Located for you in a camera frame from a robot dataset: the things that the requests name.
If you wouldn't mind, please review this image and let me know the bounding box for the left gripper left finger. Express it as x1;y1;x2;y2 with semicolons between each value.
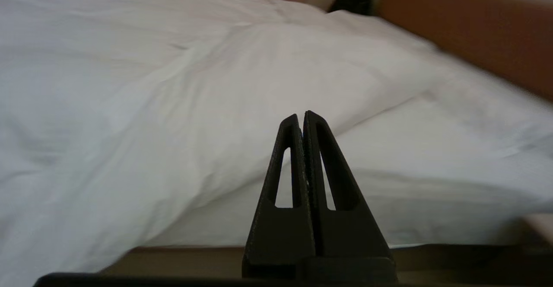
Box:
242;114;316;278

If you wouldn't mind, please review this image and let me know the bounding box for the wooden bed frame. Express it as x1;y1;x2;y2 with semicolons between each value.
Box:
99;214;553;284

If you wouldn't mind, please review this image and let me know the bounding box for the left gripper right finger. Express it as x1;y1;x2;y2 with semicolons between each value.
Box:
303;110;397;281

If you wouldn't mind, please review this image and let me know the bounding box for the white bed sheet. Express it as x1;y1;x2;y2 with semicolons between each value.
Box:
149;69;553;249

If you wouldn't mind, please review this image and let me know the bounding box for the white duvet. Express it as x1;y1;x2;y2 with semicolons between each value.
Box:
0;0;437;287

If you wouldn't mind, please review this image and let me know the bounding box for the brown wooden headboard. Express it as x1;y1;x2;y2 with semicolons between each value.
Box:
377;0;553;102

